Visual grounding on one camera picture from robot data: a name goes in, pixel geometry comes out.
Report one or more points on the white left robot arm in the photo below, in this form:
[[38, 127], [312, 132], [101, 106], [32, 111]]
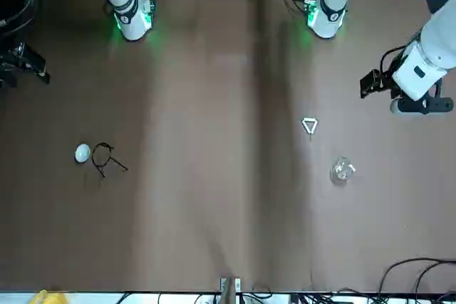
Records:
[[327, 22]]

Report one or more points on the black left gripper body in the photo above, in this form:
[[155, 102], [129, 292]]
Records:
[[368, 85]]

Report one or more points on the white clay triangle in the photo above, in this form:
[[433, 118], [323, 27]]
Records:
[[309, 119]]

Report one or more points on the aluminium camera post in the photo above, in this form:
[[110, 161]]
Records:
[[228, 289]]

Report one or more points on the yellow bag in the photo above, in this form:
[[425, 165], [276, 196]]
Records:
[[50, 298]]

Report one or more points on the black metal tripod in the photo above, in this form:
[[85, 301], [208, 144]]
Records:
[[119, 163]]

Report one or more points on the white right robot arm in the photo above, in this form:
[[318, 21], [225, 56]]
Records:
[[132, 26]]

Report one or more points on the white porcelain crucible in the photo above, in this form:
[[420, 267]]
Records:
[[82, 153]]

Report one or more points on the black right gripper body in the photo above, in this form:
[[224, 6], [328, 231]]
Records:
[[33, 65]]

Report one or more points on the clear glass alcohol lamp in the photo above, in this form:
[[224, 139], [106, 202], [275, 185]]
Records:
[[342, 170]]

